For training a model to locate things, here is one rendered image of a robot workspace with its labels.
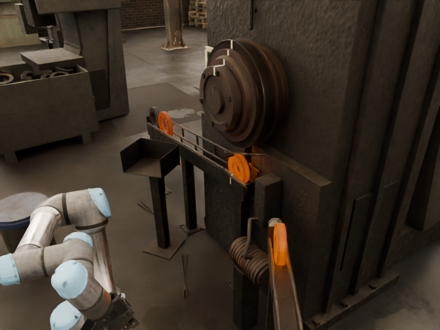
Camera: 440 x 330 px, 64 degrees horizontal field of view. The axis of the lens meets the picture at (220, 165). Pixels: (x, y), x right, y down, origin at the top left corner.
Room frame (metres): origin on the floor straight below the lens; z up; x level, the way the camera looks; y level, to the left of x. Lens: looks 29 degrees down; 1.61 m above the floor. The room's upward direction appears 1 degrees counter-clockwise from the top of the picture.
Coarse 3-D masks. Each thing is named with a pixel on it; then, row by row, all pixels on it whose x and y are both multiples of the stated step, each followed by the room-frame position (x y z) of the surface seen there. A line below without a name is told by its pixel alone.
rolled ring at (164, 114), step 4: (160, 112) 2.31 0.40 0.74; (164, 112) 2.30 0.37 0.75; (160, 116) 2.32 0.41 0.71; (164, 116) 2.26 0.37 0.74; (168, 116) 2.26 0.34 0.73; (160, 120) 2.35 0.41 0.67; (168, 120) 2.24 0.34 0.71; (160, 124) 2.34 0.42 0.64; (168, 124) 2.22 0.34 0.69; (160, 128) 2.34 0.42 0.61; (164, 128) 2.34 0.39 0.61; (168, 128) 2.22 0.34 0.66; (172, 128) 2.23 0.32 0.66; (168, 132) 2.22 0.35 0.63; (172, 132) 2.23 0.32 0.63
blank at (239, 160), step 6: (234, 156) 1.53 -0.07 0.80; (240, 156) 1.51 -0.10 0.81; (228, 162) 1.58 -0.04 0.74; (234, 162) 1.53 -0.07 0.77; (240, 162) 1.48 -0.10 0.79; (246, 162) 1.49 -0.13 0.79; (234, 168) 1.55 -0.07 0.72; (240, 168) 1.48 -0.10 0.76; (246, 168) 1.47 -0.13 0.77; (234, 174) 1.53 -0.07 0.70; (240, 174) 1.48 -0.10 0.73; (246, 174) 1.46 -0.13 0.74; (246, 180) 1.47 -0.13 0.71
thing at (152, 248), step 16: (144, 144) 1.94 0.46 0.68; (160, 144) 1.89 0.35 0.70; (176, 144) 1.85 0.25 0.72; (128, 160) 1.82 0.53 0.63; (144, 160) 1.90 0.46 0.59; (160, 160) 1.67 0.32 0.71; (176, 160) 1.81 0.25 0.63; (160, 176) 1.68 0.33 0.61; (160, 192) 1.77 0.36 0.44; (160, 208) 1.76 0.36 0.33; (160, 224) 1.76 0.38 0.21; (160, 240) 1.77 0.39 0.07; (176, 240) 1.84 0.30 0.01; (160, 256) 1.69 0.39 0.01
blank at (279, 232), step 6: (276, 228) 1.02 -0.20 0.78; (282, 228) 1.01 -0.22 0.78; (276, 234) 1.00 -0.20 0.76; (282, 234) 0.98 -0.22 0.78; (276, 240) 0.99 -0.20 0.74; (282, 240) 0.96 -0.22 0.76; (276, 246) 0.98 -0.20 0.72; (282, 246) 0.95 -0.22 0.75; (276, 252) 0.96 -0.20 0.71; (282, 252) 0.94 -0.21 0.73; (276, 258) 0.95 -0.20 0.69; (282, 258) 0.93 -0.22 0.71; (276, 264) 0.95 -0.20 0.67; (282, 264) 0.94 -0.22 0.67
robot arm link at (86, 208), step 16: (80, 192) 1.05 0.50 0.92; (96, 192) 1.06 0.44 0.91; (64, 208) 0.99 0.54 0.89; (80, 208) 1.00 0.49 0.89; (96, 208) 1.02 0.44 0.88; (80, 224) 0.99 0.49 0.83; (96, 224) 1.00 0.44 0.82; (96, 240) 0.98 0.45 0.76; (96, 256) 0.96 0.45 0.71; (96, 272) 0.93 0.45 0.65; (112, 272) 0.97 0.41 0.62; (112, 288) 0.93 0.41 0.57
